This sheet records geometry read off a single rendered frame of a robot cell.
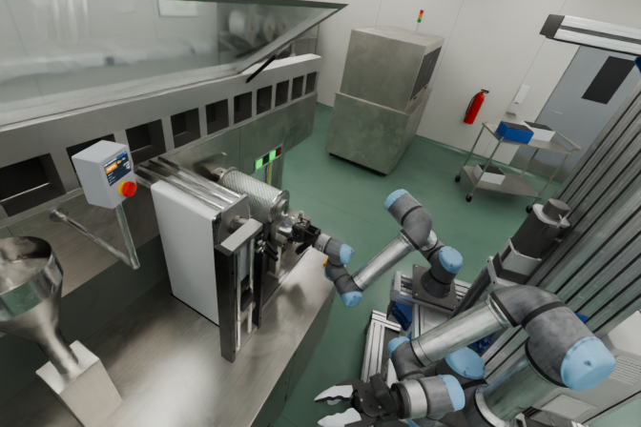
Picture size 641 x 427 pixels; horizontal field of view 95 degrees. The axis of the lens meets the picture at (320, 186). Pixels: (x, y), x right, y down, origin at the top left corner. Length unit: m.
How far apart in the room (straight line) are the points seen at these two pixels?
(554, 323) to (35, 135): 1.26
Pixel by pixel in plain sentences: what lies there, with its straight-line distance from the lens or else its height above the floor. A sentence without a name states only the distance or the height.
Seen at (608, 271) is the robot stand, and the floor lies 1.47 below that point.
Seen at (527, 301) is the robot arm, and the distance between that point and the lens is 0.94.
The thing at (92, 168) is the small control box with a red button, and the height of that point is 1.70.
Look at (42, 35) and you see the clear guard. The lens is 0.59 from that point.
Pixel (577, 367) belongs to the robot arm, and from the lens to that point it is 0.90.
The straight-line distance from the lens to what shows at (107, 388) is 1.11.
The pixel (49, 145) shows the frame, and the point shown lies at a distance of 0.94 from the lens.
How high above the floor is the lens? 2.00
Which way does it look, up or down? 34 degrees down
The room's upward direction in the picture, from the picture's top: 11 degrees clockwise
